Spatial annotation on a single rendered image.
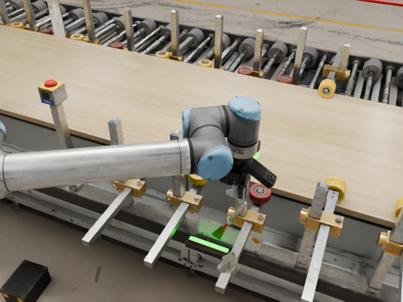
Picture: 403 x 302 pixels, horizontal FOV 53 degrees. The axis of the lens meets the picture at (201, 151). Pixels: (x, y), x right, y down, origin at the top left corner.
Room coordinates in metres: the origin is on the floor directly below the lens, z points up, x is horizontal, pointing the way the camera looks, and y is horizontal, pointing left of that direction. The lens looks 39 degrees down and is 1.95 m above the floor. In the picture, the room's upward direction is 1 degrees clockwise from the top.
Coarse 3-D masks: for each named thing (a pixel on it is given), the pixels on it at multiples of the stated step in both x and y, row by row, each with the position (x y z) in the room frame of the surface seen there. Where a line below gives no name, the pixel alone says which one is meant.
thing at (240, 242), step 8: (256, 208) 1.03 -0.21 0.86; (248, 224) 0.95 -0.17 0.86; (240, 232) 0.92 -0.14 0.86; (248, 232) 0.92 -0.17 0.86; (240, 240) 0.88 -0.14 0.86; (232, 248) 0.85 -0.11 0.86; (240, 248) 0.85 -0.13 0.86; (224, 280) 0.72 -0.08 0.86; (216, 288) 0.71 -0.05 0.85; (224, 288) 0.70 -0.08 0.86
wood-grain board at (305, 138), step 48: (0, 48) 2.30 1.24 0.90; (48, 48) 2.31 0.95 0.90; (96, 48) 2.32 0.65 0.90; (0, 96) 1.74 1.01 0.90; (96, 96) 1.75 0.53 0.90; (144, 96) 1.75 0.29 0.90; (192, 96) 1.76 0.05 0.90; (288, 96) 1.77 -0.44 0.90; (336, 96) 1.77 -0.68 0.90; (288, 144) 1.37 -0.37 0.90; (336, 144) 1.37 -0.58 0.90; (384, 144) 1.38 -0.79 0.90; (288, 192) 1.08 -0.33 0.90; (384, 192) 1.08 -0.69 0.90
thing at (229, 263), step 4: (232, 252) 0.82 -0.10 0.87; (224, 256) 0.81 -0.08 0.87; (228, 256) 0.81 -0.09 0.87; (232, 256) 0.81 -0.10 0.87; (224, 260) 0.79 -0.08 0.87; (228, 260) 0.80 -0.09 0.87; (232, 260) 0.79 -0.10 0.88; (236, 260) 0.80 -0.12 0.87; (220, 264) 0.78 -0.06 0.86; (224, 264) 0.77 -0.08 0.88; (228, 264) 0.78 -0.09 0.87; (232, 264) 0.78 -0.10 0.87; (236, 264) 0.78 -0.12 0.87; (220, 268) 0.77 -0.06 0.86; (224, 268) 0.76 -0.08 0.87; (228, 268) 0.77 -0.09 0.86; (232, 268) 0.76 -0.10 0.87; (236, 268) 0.76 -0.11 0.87; (224, 272) 0.75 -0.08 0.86; (232, 272) 0.75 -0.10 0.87
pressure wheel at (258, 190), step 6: (252, 186) 1.10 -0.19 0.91; (258, 186) 1.10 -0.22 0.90; (264, 186) 1.10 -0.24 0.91; (252, 192) 1.07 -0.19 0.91; (258, 192) 1.07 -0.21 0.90; (264, 192) 1.07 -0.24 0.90; (270, 192) 1.07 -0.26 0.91; (252, 198) 1.05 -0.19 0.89; (258, 198) 1.04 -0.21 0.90; (264, 198) 1.04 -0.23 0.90
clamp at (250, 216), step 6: (228, 210) 1.01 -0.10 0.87; (234, 210) 1.01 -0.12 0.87; (246, 210) 1.01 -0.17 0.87; (240, 216) 0.98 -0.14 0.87; (246, 216) 0.98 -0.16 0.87; (252, 216) 0.98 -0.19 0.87; (264, 216) 0.98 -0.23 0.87; (234, 222) 0.98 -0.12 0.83; (240, 222) 0.98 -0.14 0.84; (252, 222) 0.96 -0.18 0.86; (258, 222) 0.95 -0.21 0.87; (264, 222) 0.98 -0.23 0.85; (252, 228) 0.96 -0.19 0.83; (258, 228) 0.95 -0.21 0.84
